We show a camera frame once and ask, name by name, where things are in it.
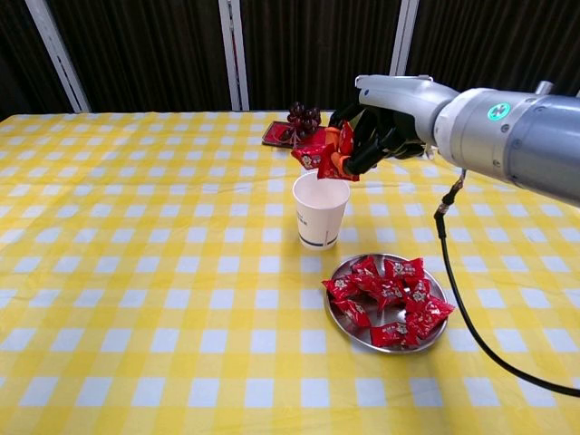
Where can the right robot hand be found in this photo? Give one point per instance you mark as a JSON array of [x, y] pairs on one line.
[[399, 97]]

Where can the white paper cup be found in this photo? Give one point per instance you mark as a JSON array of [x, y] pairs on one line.
[[317, 222]]

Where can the dark red grape bunch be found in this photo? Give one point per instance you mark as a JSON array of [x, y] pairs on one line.
[[301, 115]]

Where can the red rectangular tray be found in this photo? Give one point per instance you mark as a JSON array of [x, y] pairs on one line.
[[274, 133]]

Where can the round steel plate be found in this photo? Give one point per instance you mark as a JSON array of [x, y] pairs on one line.
[[351, 334]]

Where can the white frame post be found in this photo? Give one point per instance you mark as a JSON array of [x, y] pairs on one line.
[[404, 36], [229, 45], [60, 59]]

